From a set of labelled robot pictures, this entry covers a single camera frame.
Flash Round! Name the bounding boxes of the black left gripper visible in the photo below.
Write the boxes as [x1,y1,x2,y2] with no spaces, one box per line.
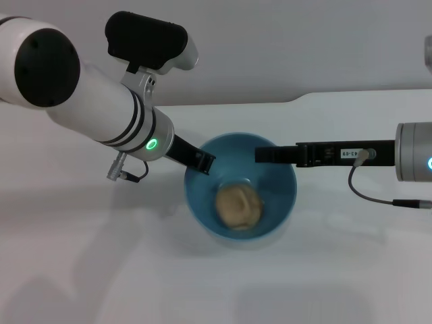
[164,134,217,177]

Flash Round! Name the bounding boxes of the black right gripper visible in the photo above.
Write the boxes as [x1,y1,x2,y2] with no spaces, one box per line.
[254,139,396,168]

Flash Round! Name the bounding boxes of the blue bowl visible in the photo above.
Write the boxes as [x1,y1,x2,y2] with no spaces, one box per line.
[183,132,298,242]

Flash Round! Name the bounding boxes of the beige egg yolk pastry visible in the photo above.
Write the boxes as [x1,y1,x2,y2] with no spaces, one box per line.
[215,184,265,232]

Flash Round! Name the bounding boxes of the left gripper cable with plug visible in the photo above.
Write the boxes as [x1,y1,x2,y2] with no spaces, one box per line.
[106,151,150,184]

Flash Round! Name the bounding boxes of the gripper cable with plug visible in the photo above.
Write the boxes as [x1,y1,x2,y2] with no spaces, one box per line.
[106,151,150,184]
[348,148,432,209]

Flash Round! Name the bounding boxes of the right gripper cable with plug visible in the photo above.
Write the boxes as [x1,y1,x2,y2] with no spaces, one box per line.
[348,148,432,209]

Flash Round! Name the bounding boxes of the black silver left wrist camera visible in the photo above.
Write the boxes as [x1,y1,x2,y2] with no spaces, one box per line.
[105,11,200,102]

